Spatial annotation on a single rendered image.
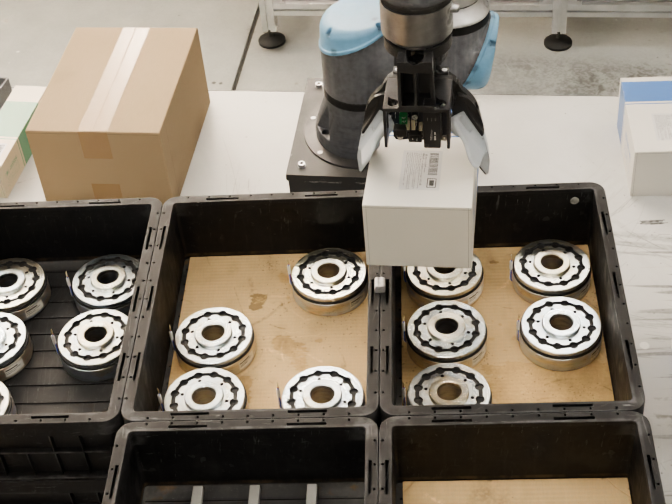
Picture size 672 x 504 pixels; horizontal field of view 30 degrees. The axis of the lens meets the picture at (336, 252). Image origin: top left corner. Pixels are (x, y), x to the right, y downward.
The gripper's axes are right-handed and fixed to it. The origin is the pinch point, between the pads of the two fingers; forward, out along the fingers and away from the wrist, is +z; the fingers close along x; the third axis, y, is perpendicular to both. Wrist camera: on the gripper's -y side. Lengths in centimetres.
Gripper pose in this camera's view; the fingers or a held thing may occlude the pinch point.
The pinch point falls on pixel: (424, 167)
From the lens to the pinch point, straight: 146.2
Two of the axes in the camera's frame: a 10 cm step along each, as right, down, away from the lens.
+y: -1.2, 6.8, -7.2
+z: 0.7, 7.3, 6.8
